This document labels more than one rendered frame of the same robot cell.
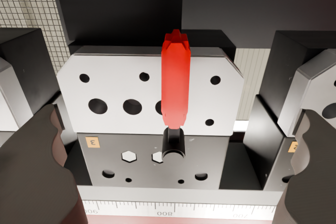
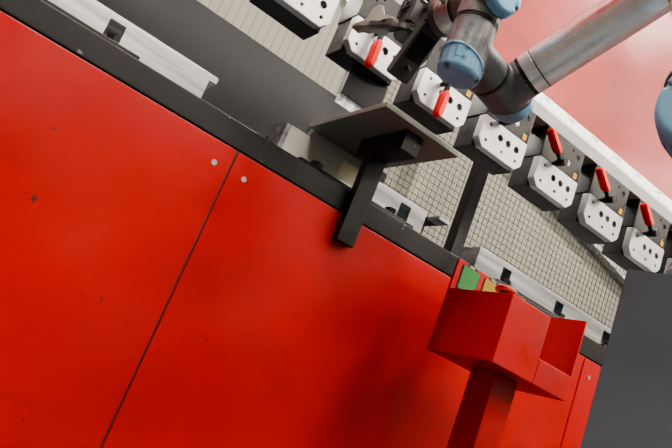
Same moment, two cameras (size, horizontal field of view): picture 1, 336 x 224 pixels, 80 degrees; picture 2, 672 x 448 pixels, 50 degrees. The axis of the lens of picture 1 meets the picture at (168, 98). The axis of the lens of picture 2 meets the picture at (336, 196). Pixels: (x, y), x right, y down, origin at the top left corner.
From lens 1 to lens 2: 139 cm
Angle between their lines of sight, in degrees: 28
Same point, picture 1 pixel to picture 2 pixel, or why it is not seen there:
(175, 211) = not seen: outside the picture
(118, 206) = not seen: hidden behind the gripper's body
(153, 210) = not seen: outside the picture
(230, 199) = not seen: outside the picture
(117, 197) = not seen: hidden behind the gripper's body
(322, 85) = (326, 19)
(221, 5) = (209, 64)
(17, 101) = (419, 78)
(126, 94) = (384, 57)
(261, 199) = not seen: outside the picture
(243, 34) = (196, 20)
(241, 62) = not seen: outside the picture
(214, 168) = not seen: outside the picture
